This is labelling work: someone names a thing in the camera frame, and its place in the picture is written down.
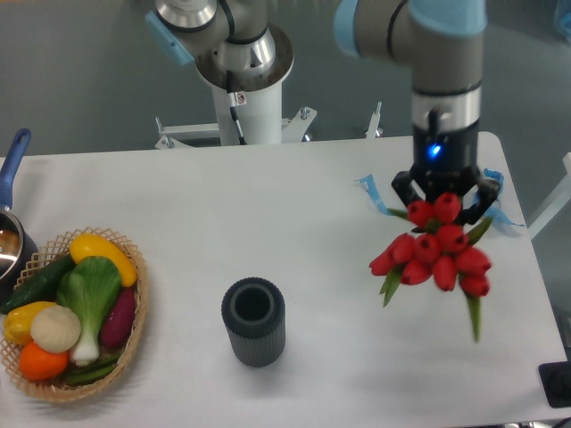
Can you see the green bean pods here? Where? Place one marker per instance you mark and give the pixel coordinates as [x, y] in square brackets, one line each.
[92, 373]

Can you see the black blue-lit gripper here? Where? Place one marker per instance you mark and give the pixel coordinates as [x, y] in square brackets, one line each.
[447, 164]

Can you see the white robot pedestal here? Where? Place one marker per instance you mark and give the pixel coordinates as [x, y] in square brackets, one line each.
[242, 118]

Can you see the green cucumber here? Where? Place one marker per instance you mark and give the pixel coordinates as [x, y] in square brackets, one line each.
[41, 286]

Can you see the purple sweet potato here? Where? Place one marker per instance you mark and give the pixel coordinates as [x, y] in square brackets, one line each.
[117, 326]

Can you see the woven wicker basket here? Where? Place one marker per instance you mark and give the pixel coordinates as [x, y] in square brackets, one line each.
[55, 390]

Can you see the cream garlic bulb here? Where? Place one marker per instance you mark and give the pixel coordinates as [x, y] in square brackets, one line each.
[55, 329]

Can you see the orange fruit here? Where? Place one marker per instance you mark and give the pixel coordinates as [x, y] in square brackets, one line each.
[37, 364]

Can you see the black device at edge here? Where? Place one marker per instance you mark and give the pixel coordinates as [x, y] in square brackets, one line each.
[555, 379]

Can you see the blue handled saucepan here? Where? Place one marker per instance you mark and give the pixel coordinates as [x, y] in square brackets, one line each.
[17, 247]

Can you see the white frame bar right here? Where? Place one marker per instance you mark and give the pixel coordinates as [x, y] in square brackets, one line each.
[554, 202]

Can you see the dark grey ribbed vase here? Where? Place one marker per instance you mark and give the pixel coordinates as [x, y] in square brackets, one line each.
[253, 311]

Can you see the green bok choy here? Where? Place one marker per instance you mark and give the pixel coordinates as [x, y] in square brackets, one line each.
[89, 291]

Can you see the red tulip bouquet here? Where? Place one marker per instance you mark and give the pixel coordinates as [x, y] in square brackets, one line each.
[438, 248]

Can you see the blue ribbon tape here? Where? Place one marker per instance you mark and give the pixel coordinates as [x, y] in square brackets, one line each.
[494, 211]

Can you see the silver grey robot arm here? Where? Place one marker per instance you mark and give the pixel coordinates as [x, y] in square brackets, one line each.
[245, 59]

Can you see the yellow bell pepper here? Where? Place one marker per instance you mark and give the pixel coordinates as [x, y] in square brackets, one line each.
[17, 323]

